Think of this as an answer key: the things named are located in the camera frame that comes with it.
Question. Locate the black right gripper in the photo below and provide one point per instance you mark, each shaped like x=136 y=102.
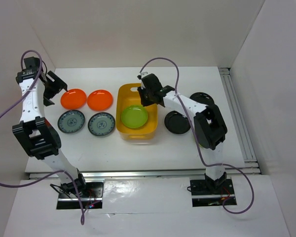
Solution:
x=144 y=102

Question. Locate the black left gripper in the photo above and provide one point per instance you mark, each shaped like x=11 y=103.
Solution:
x=57 y=85

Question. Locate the orange plate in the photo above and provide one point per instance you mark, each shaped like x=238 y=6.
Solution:
x=100 y=100
x=73 y=99

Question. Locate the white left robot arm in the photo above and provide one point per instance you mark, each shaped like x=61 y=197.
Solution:
x=36 y=135

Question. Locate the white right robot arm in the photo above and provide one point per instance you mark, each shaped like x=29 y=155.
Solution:
x=206 y=122

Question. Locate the yellow plastic bin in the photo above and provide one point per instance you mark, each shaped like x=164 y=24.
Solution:
x=129 y=96

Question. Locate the large blue floral plate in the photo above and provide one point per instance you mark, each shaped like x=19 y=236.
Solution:
x=71 y=121

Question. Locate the black plate near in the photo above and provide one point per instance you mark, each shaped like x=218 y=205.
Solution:
x=176 y=123

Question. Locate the black plate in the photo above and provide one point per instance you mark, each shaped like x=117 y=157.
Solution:
x=176 y=123
x=202 y=98

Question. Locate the black plate far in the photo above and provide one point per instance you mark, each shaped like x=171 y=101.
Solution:
x=202 y=98

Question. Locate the small blue floral plate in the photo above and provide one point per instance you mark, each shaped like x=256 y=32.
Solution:
x=101 y=124

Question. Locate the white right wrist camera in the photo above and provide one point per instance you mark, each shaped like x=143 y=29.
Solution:
x=142 y=75

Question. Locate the front aluminium rail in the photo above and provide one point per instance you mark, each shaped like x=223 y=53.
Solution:
x=143 y=173

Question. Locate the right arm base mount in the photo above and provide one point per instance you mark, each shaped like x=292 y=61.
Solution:
x=202 y=196

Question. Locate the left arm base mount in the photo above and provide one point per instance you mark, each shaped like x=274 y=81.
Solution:
x=91 y=198

